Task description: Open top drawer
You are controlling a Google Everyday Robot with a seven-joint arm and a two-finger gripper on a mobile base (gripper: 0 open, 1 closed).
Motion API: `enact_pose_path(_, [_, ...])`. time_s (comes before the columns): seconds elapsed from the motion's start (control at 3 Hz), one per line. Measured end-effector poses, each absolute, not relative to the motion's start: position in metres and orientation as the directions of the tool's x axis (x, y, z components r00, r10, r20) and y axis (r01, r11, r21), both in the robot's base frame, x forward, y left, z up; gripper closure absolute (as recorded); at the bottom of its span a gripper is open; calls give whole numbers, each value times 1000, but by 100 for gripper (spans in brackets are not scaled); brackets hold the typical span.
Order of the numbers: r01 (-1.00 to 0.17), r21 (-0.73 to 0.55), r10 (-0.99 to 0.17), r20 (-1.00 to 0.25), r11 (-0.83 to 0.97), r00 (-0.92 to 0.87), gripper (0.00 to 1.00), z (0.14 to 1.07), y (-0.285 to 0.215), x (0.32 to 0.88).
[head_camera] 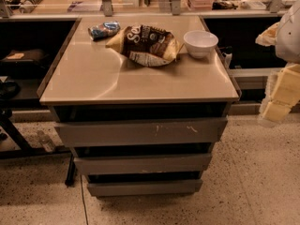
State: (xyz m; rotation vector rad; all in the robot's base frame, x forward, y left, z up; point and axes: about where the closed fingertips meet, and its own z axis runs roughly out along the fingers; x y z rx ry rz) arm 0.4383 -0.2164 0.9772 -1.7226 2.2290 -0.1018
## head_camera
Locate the blue snack bag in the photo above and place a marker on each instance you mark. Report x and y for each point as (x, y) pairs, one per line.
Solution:
(104, 30)

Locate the clear plastic bottle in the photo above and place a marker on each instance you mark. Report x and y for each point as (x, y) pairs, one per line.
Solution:
(46, 141)

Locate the white bowl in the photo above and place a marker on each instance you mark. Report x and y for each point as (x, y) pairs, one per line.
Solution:
(200, 43)

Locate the brown yellow chip bag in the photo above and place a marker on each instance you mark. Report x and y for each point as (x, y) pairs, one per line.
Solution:
(146, 45)

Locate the grey bottom drawer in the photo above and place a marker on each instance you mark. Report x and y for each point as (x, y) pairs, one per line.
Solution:
(145, 188)

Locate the grey top drawer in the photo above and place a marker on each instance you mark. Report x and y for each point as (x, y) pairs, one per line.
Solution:
(141, 132)

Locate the grey middle drawer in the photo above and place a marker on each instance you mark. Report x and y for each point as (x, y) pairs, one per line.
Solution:
(143, 164)

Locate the grey drawer cabinet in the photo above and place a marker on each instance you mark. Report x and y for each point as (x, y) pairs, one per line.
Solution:
(89, 82)

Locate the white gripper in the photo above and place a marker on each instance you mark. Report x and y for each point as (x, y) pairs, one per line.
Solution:
(289, 37)

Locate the black bag on shelf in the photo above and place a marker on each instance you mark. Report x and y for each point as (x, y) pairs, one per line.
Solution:
(29, 64)

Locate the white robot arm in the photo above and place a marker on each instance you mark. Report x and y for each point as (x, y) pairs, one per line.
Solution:
(287, 44)

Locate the black headphones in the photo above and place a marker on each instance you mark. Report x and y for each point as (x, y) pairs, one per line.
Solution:
(9, 89)

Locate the grey drawer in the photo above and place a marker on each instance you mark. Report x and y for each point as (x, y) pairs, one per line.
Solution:
(143, 164)
(145, 188)
(141, 132)

